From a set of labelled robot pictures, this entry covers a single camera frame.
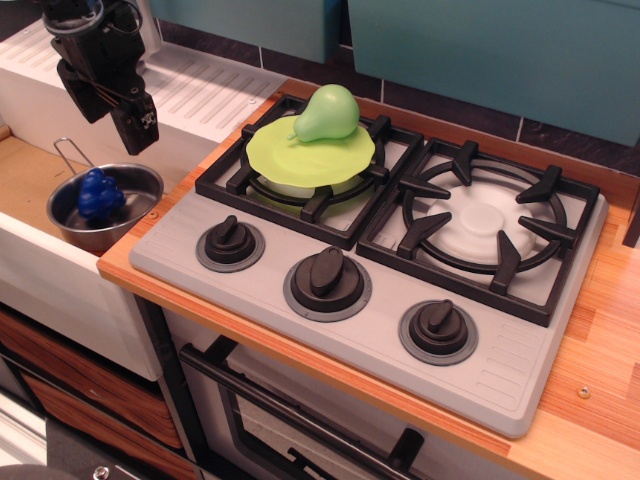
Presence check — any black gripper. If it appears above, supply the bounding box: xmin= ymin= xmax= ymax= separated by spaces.
xmin=49 ymin=2 xmax=159 ymax=156

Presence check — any blue toy blueberry cluster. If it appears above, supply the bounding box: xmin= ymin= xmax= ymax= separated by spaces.
xmin=76 ymin=168 xmax=126 ymax=221

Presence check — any green toy pear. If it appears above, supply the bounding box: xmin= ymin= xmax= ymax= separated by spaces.
xmin=287 ymin=84 xmax=360 ymax=143

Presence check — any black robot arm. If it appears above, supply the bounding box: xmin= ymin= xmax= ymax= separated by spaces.
xmin=39 ymin=1 xmax=159 ymax=155

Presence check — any stainless steel pot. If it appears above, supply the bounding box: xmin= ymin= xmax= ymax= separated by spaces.
xmin=46 ymin=149 xmax=164 ymax=254

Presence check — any white toy sink unit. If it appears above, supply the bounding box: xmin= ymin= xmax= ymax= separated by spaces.
xmin=1 ymin=22 xmax=283 ymax=381

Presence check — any light green plate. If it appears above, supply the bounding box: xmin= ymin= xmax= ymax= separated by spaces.
xmin=246 ymin=116 xmax=376 ymax=188

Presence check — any grey toy faucet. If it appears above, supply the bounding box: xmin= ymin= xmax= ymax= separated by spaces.
xmin=134 ymin=0 xmax=162 ymax=75

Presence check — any black left stove knob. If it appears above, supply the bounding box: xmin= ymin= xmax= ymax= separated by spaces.
xmin=196 ymin=215 xmax=266 ymax=273

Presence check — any black stove knob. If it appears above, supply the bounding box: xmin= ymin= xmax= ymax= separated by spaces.
xmin=398 ymin=299 xmax=479 ymax=367
xmin=196 ymin=215 xmax=266 ymax=273
xmin=283 ymin=246 xmax=373 ymax=323

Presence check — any black left burner grate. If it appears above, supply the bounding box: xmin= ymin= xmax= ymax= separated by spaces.
xmin=195 ymin=95 xmax=425 ymax=250

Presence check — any black burner grate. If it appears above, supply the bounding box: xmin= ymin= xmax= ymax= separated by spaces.
xmin=357 ymin=139 xmax=600 ymax=327
xmin=195 ymin=95 xmax=425 ymax=250

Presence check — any black middle stove knob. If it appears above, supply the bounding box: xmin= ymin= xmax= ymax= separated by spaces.
xmin=283 ymin=246 xmax=373 ymax=323

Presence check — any wooden drawer front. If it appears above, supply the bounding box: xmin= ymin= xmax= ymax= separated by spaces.
xmin=1 ymin=305 xmax=196 ymax=479

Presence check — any toy oven door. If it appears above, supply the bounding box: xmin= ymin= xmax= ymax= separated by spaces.
xmin=165 ymin=312 xmax=518 ymax=479

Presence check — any grey toy stove top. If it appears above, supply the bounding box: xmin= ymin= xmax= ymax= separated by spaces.
xmin=128 ymin=93 xmax=610 ymax=440

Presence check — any black right burner grate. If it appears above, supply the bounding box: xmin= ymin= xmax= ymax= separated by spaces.
xmin=357 ymin=139 xmax=600 ymax=327

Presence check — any black right stove knob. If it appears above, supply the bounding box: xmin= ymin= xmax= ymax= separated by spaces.
xmin=398 ymin=299 xmax=479 ymax=367

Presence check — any black oven door handle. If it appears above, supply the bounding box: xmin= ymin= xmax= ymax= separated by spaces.
xmin=179 ymin=337 xmax=424 ymax=479

